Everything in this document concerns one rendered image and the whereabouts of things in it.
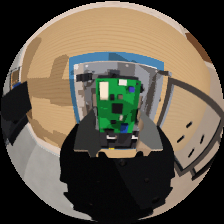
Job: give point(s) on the green circuit board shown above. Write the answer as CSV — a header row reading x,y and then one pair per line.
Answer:
x,y
117,103

